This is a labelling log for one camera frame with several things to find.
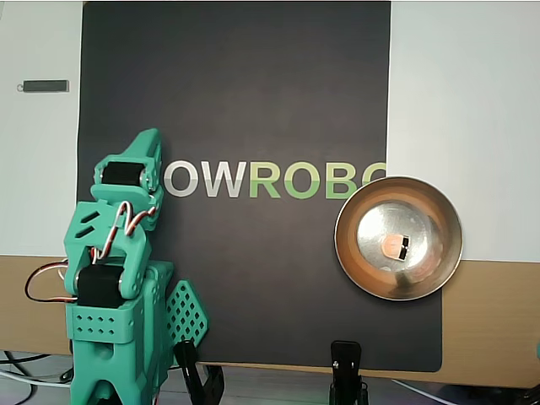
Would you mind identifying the teal gripper body black servo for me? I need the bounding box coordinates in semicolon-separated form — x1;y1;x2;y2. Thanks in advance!
90;163;165;211

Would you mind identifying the teal moving gripper finger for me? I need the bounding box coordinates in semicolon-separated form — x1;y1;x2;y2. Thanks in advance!
92;128;162;194

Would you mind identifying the orange wooden ball black base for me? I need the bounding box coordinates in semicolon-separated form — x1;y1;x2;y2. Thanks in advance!
381;234;411;262

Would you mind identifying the metal bowl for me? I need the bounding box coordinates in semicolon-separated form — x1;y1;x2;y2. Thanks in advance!
333;175;464;302

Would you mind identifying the black usb stick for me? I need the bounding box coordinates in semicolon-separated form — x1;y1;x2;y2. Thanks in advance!
16;78;71;94

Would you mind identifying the black mat with wowrobo print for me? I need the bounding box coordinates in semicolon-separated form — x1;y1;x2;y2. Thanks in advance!
69;0;444;373

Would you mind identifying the black table clamp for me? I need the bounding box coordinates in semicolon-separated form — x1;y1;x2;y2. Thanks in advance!
172;338;227;405

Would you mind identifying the white paper sheet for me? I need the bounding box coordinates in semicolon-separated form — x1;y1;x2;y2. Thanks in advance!
0;0;540;263

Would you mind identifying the red white black servo cable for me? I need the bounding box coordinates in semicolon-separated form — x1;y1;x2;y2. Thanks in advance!
24;259;80;303
90;202;158;261

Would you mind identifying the black floor cable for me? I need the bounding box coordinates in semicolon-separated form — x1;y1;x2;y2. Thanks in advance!
0;348;54;369

